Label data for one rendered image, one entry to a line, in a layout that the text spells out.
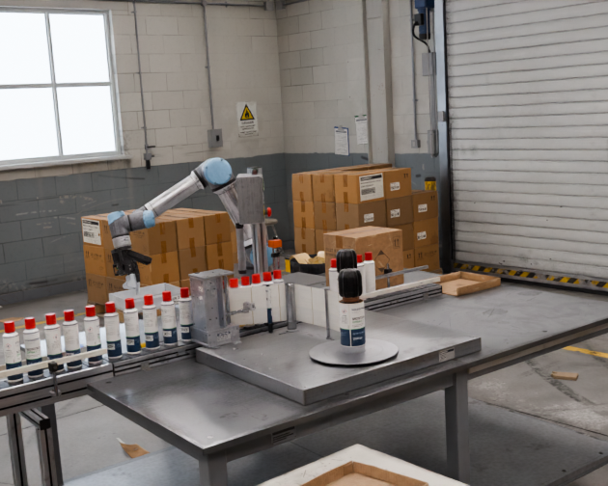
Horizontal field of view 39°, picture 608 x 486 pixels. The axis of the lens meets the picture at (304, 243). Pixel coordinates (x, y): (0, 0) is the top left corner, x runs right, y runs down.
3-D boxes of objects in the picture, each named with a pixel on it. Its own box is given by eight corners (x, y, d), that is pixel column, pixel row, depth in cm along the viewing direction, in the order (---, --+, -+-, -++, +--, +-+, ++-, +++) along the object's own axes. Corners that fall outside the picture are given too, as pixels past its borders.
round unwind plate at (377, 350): (347, 373, 272) (347, 369, 272) (291, 354, 296) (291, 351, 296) (417, 352, 290) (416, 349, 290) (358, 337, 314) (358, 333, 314)
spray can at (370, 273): (370, 299, 373) (368, 254, 370) (362, 297, 377) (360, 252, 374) (378, 297, 376) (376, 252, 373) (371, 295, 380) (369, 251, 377)
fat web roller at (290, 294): (290, 333, 324) (288, 284, 322) (284, 331, 328) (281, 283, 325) (300, 331, 327) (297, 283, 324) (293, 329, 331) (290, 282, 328)
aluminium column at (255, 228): (262, 326, 358) (252, 167, 347) (257, 324, 361) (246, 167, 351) (271, 324, 360) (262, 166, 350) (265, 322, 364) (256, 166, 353)
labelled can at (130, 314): (130, 356, 306) (125, 301, 302) (124, 353, 310) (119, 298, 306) (144, 353, 309) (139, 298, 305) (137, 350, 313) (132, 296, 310)
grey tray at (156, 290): (132, 314, 341) (131, 302, 340) (109, 305, 357) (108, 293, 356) (189, 302, 358) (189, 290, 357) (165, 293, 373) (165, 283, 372)
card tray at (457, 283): (457, 296, 391) (456, 287, 390) (417, 288, 411) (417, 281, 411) (500, 285, 408) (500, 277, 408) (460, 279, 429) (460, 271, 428)
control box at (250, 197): (239, 225, 336) (235, 176, 333) (240, 219, 353) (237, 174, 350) (264, 223, 337) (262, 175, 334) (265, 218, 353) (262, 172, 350)
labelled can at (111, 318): (111, 361, 301) (105, 305, 298) (105, 358, 305) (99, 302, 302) (124, 358, 304) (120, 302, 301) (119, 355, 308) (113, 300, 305)
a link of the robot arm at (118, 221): (125, 208, 363) (105, 213, 361) (131, 233, 362) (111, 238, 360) (125, 211, 370) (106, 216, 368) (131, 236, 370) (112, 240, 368)
